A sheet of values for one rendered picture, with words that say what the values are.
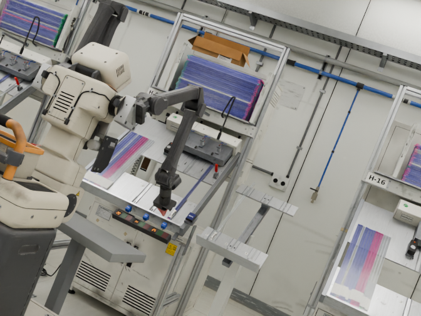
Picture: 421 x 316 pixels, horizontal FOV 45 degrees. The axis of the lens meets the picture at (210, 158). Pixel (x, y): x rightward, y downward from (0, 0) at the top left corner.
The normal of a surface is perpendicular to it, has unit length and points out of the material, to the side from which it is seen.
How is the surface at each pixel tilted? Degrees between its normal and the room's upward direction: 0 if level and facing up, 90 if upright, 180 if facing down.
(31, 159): 92
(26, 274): 90
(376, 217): 45
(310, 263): 90
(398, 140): 90
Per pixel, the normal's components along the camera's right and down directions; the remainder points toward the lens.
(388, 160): -0.28, -0.09
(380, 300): 0.07, -0.72
